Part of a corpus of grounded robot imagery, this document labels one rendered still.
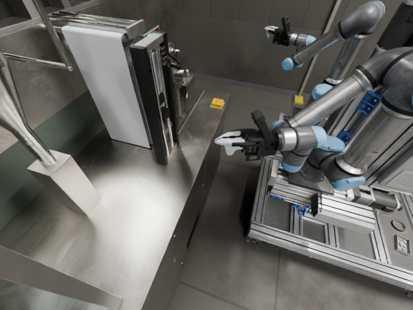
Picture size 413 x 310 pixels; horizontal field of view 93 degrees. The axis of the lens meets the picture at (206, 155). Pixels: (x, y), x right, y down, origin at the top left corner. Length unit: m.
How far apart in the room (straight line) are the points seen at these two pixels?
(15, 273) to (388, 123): 0.93
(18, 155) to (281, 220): 1.59
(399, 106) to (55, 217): 1.24
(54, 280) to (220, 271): 1.36
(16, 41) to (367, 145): 1.25
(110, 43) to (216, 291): 1.57
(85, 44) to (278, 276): 1.77
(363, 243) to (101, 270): 1.68
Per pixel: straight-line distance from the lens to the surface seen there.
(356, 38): 1.48
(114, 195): 0.97
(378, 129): 0.86
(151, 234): 0.84
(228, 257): 1.73
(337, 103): 0.85
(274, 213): 1.71
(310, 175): 1.15
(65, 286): 0.50
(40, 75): 1.03
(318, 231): 1.78
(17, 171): 1.05
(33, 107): 1.02
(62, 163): 0.78
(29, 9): 1.03
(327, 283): 1.92
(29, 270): 0.41
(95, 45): 0.89
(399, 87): 0.80
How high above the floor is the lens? 1.67
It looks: 48 degrees down
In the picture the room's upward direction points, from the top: 2 degrees clockwise
